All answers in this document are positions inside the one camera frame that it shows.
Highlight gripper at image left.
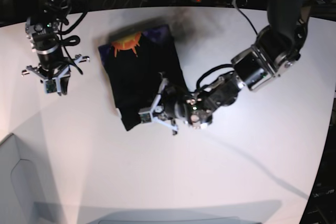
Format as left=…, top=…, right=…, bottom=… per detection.
left=21, top=54, right=90, bottom=95

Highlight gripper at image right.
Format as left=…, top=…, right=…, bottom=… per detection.
left=138, top=72, right=189, bottom=135

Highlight black T-shirt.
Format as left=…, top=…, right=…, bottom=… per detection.
left=98, top=25, right=187, bottom=131

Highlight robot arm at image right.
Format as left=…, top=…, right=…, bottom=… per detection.
left=139, top=0, right=310, bottom=134

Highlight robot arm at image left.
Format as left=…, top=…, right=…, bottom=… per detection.
left=22, top=0, right=90, bottom=96

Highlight black power strip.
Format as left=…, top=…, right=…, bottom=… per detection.
left=176, top=0, right=234, bottom=8

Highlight white box at left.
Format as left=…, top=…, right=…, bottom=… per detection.
left=1, top=133, right=68, bottom=223

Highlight wrist camera at image left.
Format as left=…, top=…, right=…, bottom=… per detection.
left=43, top=78, right=60, bottom=94

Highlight wrist camera at image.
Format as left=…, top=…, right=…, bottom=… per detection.
left=43, top=78, right=60, bottom=94
left=139, top=111, right=153, bottom=124

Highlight wrist camera at image right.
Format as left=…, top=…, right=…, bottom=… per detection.
left=139, top=111, right=153, bottom=124

